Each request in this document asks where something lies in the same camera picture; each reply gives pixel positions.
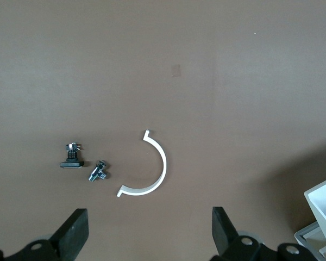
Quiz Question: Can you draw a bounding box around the small metal valve fitting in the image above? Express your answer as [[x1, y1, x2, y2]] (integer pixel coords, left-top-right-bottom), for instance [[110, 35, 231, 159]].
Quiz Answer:
[[87, 159, 109, 182]]

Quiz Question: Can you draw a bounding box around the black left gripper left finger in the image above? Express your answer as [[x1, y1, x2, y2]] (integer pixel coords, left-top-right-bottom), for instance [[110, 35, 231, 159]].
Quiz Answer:
[[0, 208, 90, 261]]

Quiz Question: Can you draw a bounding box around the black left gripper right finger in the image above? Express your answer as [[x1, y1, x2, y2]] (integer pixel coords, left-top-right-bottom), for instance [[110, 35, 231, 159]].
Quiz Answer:
[[210, 207, 316, 261]]

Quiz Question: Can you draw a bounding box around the white drawer cabinet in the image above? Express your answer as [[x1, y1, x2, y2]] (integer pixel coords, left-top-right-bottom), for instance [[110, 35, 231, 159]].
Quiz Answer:
[[294, 224, 326, 261]]

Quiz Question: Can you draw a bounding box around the white half ring clamp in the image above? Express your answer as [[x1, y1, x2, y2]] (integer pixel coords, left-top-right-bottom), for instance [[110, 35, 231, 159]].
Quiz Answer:
[[116, 129, 168, 198]]

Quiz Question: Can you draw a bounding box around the black square switch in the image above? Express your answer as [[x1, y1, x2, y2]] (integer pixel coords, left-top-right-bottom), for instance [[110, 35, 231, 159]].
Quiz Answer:
[[59, 141, 85, 170]]

